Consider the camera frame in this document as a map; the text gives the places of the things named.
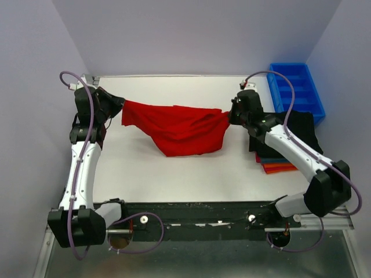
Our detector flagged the red t shirt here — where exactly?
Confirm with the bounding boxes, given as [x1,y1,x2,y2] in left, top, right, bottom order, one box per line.
[122,100,230,157]
[255,153,261,163]

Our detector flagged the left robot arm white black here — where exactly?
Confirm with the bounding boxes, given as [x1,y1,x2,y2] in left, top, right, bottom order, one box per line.
[48,86,129,248]

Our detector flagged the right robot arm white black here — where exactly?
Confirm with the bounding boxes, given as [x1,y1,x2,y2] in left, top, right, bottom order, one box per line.
[229,90,351,227]

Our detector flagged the red folded t shirt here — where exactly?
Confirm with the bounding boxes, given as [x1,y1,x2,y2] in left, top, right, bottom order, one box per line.
[255,153,261,163]

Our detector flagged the black folded t shirt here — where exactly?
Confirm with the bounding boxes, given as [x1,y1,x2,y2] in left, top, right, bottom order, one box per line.
[249,110,323,159]

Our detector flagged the blue plastic bin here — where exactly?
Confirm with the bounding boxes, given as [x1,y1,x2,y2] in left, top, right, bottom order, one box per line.
[267,63,325,126]

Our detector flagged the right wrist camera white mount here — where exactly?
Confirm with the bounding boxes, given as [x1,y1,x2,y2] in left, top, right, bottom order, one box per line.
[239,80,257,91]

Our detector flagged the side aluminium table rail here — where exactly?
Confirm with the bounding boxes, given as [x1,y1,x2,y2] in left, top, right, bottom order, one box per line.
[64,73,101,199]

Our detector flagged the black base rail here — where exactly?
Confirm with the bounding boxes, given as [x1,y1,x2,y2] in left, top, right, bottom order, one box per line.
[59,197,302,243]

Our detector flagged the right aluminium extrusion rail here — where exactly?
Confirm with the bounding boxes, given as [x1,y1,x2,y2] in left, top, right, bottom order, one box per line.
[257,214,354,232]

